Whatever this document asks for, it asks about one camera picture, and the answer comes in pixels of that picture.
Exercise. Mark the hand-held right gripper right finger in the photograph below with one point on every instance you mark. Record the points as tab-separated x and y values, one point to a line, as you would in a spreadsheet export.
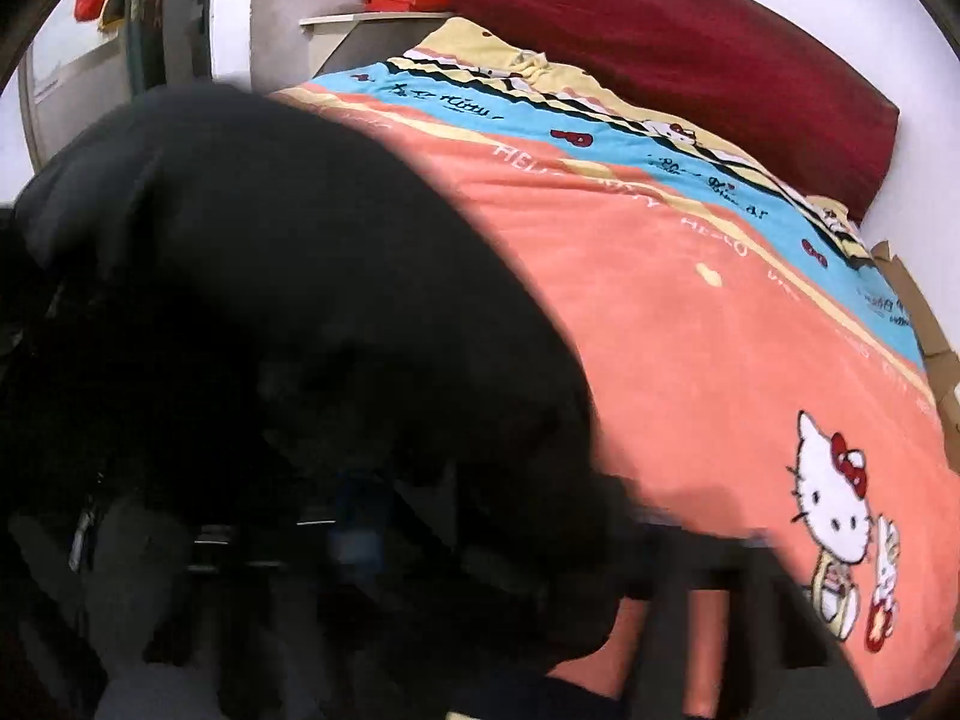
772	637

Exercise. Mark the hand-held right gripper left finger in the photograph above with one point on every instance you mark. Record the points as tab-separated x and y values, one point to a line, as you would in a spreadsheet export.
352	517

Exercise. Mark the black garment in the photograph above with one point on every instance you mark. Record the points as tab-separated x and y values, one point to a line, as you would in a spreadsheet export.
262	277

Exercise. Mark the printed cartoon cat blanket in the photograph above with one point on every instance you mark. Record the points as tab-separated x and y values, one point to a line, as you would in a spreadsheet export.
675	315

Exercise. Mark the brown cardboard pieces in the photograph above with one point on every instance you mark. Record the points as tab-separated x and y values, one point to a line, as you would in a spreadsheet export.
930	330

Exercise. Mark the white bedside shelf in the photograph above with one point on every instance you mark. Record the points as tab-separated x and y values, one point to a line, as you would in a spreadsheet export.
352	34

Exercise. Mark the dark red headboard cushion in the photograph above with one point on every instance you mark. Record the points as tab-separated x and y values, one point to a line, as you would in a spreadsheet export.
675	37

